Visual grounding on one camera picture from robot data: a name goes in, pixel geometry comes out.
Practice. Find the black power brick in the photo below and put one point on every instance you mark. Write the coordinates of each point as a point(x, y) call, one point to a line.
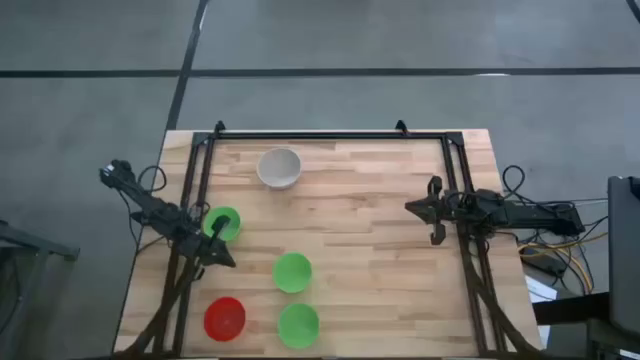
point(545, 262)

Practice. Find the red plastic bowl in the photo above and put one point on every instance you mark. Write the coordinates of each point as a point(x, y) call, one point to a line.
point(224, 319)

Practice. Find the black table clamp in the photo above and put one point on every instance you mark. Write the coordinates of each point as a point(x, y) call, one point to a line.
point(219, 126)
point(400, 126)

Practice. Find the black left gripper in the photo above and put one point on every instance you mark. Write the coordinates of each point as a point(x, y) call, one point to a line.
point(197, 242)

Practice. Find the green plastic bowl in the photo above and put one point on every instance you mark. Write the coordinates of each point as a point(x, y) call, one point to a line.
point(208, 221)
point(292, 272)
point(298, 325)

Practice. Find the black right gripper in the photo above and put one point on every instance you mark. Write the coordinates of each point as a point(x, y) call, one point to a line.
point(452, 210)

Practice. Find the grey metal stand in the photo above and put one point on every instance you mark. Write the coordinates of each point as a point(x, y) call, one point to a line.
point(35, 242)

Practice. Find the white ribbed bowl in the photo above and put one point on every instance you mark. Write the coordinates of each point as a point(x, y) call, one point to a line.
point(279, 167)

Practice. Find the white paper sheet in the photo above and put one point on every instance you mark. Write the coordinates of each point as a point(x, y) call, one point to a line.
point(542, 290)

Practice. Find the black floor beam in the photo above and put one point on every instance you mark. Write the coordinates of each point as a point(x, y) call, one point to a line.
point(570, 310)

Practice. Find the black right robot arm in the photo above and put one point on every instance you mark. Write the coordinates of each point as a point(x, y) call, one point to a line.
point(530, 216)

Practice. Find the black aluminium table frame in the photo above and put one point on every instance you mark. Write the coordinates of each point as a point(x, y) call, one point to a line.
point(325, 135)

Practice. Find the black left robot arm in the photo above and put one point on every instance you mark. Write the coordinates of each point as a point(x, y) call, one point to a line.
point(150, 205)

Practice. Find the dark grey cabinet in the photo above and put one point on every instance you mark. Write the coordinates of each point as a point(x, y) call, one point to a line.
point(625, 250)

